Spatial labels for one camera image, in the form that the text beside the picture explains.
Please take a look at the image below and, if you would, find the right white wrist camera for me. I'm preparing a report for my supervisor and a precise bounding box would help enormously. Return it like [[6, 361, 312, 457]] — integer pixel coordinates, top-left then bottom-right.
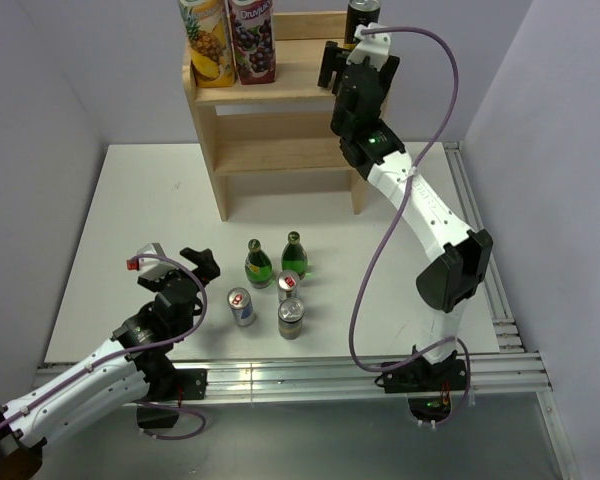
[[346, 22, 391, 72]]

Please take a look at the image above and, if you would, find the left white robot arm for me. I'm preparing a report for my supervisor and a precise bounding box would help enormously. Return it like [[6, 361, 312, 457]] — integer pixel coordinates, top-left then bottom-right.
[[0, 243, 221, 479]]

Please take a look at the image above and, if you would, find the pineapple juice carton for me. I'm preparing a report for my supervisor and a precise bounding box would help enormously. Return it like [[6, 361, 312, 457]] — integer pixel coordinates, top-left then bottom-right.
[[178, 0, 236, 88]]

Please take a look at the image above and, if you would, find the black yellow tonic can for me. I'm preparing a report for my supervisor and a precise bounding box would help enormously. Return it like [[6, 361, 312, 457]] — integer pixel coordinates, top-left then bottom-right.
[[344, 0, 381, 50], [278, 298, 305, 340]]

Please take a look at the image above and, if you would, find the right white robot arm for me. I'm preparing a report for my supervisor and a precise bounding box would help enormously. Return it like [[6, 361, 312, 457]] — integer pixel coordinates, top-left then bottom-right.
[[317, 36, 493, 390]]

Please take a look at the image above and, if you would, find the wooden three-tier shelf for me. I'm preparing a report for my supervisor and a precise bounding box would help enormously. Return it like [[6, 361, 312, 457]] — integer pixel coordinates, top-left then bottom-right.
[[182, 11, 352, 220]]

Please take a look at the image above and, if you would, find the grape juice carton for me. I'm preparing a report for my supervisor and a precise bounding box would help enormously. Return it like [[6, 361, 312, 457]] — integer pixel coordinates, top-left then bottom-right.
[[227, 0, 276, 85]]

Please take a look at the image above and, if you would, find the right green glass bottle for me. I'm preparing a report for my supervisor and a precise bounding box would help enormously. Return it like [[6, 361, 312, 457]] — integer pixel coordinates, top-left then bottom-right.
[[281, 231, 308, 280]]

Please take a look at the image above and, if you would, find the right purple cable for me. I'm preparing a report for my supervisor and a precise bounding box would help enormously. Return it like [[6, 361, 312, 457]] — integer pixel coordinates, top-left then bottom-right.
[[348, 25, 474, 426]]

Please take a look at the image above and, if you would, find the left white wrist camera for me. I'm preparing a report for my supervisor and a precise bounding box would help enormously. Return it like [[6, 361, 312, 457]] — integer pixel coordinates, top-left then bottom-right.
[[126, 242, 174, 281]]

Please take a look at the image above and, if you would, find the black yellow tonic can front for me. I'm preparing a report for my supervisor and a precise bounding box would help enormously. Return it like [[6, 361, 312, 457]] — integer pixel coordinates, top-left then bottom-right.
[[278, 298, 305, 340]]

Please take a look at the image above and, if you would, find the silver blue energy can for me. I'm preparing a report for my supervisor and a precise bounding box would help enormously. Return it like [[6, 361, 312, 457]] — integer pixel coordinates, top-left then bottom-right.
[[227, 287, 255, 327]]

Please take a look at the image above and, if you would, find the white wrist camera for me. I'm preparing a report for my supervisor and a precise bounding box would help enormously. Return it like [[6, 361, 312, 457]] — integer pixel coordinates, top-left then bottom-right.
[[126, 242, 174, 281], [346, 22, 391, 72]]

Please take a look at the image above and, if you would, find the purple cable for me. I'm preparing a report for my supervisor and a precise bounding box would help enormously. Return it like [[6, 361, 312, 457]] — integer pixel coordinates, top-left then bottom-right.
[[348, 25, 474, 426], [0, 253, 211, 446]]

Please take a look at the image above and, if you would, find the aluminium rail frame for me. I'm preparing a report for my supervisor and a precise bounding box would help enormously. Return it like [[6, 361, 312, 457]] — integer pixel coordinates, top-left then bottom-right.
[[38, 145, 580, 479]]

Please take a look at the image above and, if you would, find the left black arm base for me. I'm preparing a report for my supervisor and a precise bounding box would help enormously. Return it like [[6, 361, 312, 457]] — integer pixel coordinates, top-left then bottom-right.
[[134, 349, 208, 440]]

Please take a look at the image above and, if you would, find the left green glass bottle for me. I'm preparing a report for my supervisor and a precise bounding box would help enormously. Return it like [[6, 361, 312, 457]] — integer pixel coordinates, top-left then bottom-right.
[[245, 239, 273, 289]]

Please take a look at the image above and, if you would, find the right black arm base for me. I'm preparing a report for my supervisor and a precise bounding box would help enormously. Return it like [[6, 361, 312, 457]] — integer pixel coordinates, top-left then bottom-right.
[[374, 351, 471, 430]]

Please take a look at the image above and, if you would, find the green glass bottle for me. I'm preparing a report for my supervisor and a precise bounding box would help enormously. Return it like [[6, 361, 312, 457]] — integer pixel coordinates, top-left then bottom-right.
[[281, 231, 308, 280], [245, 239, 273, 289]]

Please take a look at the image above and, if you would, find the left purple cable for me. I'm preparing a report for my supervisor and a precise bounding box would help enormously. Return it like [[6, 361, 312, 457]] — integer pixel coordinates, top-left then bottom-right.
[[0, 253, 211, 446]]

